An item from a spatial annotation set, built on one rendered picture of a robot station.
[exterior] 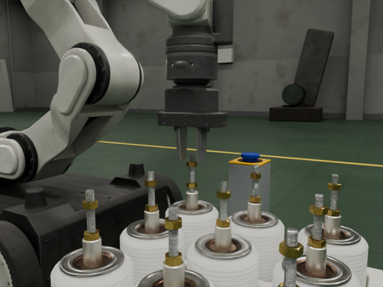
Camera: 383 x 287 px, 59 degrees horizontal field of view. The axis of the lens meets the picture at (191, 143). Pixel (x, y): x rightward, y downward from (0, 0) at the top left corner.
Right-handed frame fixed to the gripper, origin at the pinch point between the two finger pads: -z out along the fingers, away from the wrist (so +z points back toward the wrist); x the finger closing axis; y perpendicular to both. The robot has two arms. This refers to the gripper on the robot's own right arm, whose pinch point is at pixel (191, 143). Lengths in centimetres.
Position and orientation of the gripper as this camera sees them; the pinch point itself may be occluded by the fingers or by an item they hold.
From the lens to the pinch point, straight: 59.8
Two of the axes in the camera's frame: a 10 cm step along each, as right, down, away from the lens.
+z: 0.0, -9.9, -1.3
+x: 9.2, 0.6, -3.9
